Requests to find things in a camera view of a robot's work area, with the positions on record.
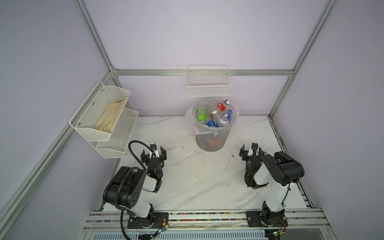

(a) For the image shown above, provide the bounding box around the green label clear bottle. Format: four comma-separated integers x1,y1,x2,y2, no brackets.
196,107,207,125

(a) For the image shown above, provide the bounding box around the white upper mesh shelf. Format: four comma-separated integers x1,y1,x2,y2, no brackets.
69,82,131,142

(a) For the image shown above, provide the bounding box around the beige cloth in shelf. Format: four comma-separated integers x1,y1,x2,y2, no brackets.
94,97,128,134

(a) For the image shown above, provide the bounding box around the grey mesh waste bin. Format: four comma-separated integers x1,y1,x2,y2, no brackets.
186,98,239,152

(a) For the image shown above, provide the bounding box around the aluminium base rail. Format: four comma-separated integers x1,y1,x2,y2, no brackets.
80,209,337,240

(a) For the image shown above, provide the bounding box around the orange label yellow-cap bottle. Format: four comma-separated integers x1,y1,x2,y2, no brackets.
207,133,224,152

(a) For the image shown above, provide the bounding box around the small blue label bottle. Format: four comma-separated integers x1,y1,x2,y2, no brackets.
217,110,233,128

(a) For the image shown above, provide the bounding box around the white mesh shelf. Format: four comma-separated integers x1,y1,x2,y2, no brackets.
96,108,139,159
69,82,131,142

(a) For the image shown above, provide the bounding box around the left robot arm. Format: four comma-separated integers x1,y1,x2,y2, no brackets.
103,140,167,240

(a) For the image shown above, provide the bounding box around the clear plastic bin liner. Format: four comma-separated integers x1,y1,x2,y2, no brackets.
185,97,240,135

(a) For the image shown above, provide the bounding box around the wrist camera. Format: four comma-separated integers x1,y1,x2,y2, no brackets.
247,148,254,157
150,144,160,159

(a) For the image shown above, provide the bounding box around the white wire wall basket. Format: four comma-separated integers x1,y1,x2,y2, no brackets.
187,65,232,97

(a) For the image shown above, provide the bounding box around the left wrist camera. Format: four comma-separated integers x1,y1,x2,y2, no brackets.
150,144,160,159

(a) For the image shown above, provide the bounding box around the red cap small bottle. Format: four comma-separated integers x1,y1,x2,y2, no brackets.
207,100,230,120

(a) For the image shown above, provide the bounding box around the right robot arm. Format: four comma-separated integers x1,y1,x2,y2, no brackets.
239,143,305,228

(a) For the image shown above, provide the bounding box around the white lower mesh shelf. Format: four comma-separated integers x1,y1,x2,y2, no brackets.
96,108,139,159

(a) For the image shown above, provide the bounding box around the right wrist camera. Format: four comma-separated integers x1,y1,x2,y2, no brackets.
247,148,254,157

